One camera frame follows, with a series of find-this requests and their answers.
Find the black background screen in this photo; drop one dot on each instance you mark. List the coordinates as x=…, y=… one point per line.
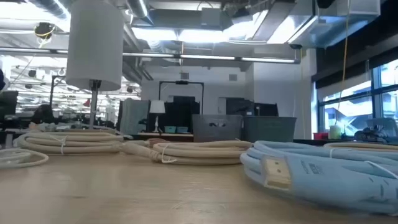
x=182, y=112

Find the small teal bin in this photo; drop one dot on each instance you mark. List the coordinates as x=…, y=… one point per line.
x=170, y=129
x=182, y=129

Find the grey plastic basket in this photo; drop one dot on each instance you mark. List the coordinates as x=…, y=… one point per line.
x=217, y=130

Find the brown background desk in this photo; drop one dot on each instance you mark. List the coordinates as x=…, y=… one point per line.
x=168, y=136

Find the small white table lamp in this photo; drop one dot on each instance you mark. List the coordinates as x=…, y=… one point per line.
x=157, y=107

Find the long ceiling light bar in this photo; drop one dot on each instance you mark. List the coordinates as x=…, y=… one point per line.
x=205, y=57

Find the grey-green draped cloth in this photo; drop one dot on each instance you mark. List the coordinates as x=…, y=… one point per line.
x=134, y=116

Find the black monitor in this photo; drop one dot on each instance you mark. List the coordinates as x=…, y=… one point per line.
x=267, y=109
x=8, y=104

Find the dark green plastic basket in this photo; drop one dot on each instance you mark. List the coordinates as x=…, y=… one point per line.
x=269, y=129

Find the dark side counter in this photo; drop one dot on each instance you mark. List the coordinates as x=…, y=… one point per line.
x=308, y=141

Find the white cylinder shade table lamp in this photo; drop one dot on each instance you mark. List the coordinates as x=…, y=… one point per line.
x=94, y=46

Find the small red box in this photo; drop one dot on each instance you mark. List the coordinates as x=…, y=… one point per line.
x=320, y=136

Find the yellow-green cup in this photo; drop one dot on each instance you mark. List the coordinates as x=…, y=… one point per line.
x=335, y=132

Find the large window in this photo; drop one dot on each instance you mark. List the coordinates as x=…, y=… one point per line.
x=351, y=109

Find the person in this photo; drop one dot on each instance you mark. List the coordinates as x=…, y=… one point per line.
x=43, y=115

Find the light grey chair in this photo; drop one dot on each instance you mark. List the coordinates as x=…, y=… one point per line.
x=388, y=124

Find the black metal gantry frame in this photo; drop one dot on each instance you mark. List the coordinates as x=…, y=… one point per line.
x=181, y=82

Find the silver air duct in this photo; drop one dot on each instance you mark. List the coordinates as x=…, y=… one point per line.
x=326, y=25

